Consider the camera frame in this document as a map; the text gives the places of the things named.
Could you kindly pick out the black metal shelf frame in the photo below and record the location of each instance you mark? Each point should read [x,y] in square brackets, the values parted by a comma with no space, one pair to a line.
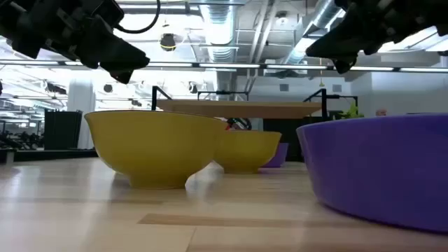
[153,101]

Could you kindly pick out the black table frame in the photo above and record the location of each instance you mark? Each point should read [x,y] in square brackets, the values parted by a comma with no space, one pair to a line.
[52,154]

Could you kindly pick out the silver ventilation duct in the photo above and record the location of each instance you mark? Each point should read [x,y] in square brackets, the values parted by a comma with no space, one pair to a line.
[220,31]

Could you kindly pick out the yellow hanging pendant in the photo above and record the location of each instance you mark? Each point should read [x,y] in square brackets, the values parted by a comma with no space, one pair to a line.
[321,84]

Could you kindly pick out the blue plastic bowl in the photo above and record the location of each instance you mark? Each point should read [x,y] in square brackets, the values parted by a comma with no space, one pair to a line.
[280,155]
[378,168]

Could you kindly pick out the white column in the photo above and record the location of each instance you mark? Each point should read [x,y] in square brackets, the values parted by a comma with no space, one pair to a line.
[80,98]

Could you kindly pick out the wooden shelf board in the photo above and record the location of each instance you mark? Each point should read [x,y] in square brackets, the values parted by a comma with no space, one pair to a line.
[245,109]

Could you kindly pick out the person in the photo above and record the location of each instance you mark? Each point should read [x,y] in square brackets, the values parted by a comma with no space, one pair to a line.
[238,123]
[381,112]

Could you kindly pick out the yellow pear-patterned ceramic bowl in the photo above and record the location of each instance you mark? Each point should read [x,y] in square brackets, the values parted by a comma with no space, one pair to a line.
[248,150]
[154,147]

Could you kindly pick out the black partition panel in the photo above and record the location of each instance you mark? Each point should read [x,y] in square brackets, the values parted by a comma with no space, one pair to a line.
[63,129]

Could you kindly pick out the grey wall vent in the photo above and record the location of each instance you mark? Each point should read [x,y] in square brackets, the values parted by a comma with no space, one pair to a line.
[337,87]
[284,87]

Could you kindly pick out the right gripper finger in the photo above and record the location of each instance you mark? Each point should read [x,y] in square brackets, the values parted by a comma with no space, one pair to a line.
[339,42]
[343,64]

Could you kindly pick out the green potted plant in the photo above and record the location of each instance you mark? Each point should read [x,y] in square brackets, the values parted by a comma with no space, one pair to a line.
[351,112]

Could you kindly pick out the long white light strip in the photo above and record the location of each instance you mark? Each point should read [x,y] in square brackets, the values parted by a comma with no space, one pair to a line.
[227,65]

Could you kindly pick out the round black ceiling device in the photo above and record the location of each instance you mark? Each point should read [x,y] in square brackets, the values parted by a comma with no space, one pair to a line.
[168,42]

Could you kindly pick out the black low cabinet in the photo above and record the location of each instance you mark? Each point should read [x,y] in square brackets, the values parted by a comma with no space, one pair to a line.
[294,133]

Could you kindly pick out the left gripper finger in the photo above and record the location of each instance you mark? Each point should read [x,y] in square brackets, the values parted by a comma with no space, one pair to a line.
[119,52]
[122,76]

